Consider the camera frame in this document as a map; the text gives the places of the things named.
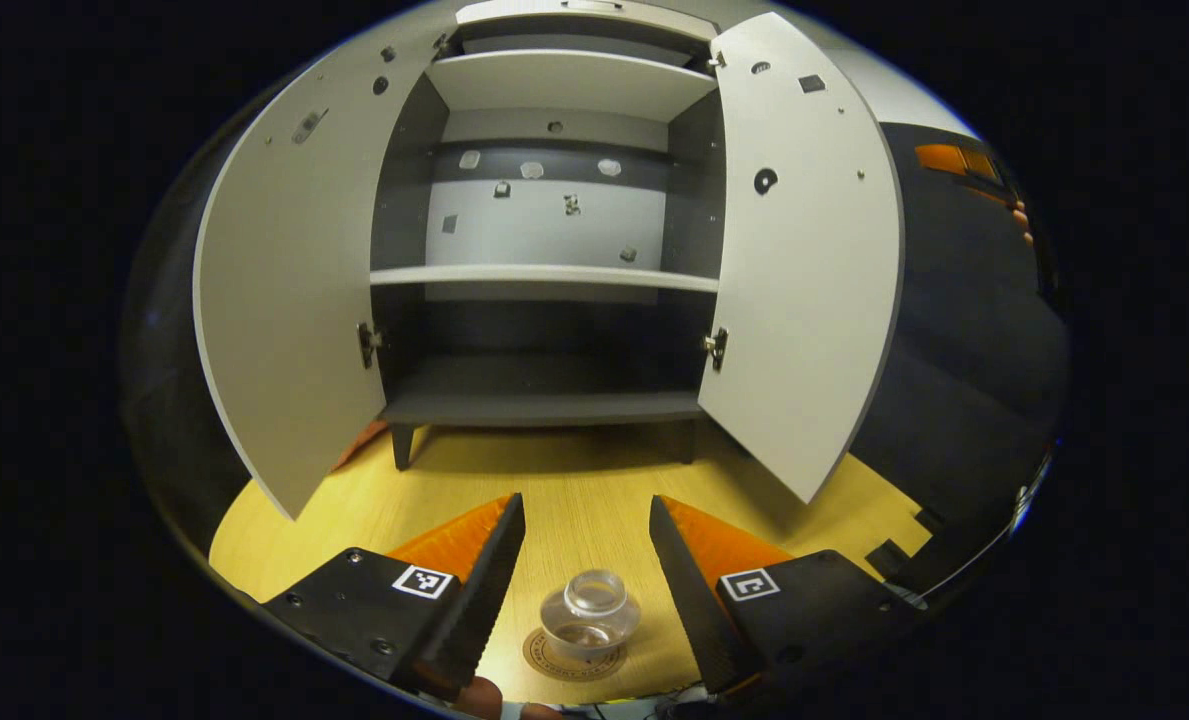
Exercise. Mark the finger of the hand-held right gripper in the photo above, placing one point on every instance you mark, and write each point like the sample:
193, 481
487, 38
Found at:
939, 158

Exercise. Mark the white cabinet top panel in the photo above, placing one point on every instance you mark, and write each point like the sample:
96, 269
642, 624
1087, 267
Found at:
514, 12

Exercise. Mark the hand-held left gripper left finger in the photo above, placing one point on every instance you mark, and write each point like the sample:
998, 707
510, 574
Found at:
474, 610

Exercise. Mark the white and grey cabinet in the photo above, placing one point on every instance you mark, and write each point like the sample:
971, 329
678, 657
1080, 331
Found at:
544, 275

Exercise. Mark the white cabinet door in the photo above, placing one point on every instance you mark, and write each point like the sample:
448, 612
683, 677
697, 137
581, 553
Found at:
804, 300
294, 280

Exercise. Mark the round brown coaster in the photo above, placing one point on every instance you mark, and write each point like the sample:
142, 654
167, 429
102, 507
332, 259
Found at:
554, 665

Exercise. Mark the clear plastic bottle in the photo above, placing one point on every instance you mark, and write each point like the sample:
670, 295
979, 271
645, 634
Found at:
594, 595

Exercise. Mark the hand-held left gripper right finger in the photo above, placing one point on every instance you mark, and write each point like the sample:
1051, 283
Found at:
699, 610

